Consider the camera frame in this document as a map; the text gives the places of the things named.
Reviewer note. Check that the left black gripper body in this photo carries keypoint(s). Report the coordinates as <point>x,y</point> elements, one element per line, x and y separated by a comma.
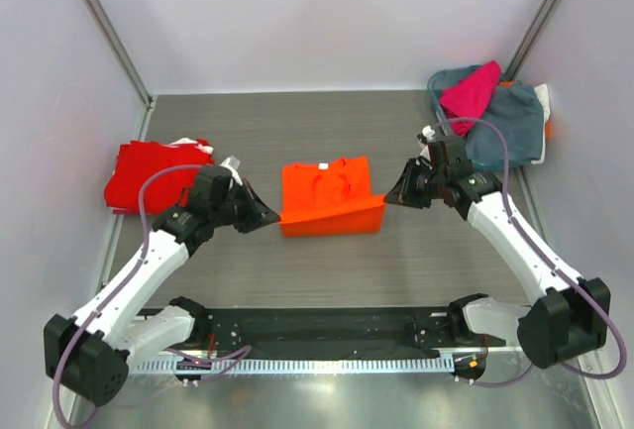
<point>225,212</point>

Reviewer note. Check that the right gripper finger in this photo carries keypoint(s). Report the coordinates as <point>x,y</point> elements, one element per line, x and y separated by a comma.
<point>395,194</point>
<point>419,192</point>

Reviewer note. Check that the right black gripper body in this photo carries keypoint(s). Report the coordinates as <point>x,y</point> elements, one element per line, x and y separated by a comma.
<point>416,183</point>

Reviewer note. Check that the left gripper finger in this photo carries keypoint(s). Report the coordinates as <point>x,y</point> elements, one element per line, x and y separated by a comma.
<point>251,202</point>
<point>250,222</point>

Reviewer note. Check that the orange t-shirt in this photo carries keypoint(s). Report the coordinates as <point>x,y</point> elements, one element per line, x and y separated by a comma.
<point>329,198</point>

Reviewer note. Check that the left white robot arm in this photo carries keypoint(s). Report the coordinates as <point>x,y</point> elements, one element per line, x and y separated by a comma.
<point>92,352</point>

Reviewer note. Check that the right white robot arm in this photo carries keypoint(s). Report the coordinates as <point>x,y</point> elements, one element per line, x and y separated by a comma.
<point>565,315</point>

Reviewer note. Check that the white garment in stack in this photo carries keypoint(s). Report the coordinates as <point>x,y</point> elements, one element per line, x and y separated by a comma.
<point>199,144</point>

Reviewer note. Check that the folded red t-shirt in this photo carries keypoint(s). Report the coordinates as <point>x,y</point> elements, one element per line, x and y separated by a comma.
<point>156,167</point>

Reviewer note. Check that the magenta t-shirt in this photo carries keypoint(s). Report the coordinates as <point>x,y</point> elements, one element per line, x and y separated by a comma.
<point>470,97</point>

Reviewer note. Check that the teal laundry basket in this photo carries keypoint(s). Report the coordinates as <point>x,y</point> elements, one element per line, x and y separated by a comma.
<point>438,102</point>

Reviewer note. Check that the white t-shirt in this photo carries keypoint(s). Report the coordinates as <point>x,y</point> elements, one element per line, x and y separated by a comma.
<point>543,96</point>

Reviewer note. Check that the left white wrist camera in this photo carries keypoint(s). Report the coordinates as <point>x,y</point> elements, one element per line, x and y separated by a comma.
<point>232,164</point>

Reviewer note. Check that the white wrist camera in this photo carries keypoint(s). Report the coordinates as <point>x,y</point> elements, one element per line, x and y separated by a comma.
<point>426,134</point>
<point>232,164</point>

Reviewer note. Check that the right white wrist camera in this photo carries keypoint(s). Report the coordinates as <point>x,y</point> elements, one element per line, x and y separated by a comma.
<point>426,134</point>

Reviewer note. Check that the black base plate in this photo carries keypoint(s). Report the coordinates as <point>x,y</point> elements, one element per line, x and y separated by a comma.
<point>335,334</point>

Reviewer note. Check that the slotted cable duct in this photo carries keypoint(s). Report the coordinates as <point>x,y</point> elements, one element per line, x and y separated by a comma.
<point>173,365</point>

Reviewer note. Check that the right aluminium corner post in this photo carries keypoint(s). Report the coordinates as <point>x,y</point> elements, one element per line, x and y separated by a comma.
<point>540,20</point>

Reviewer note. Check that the aluminium corner post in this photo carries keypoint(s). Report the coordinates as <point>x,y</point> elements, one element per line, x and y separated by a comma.
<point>540,20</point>
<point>118,50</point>

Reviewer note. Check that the left aluminium corner post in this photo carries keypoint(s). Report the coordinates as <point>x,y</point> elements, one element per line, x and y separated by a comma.
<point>118,50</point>

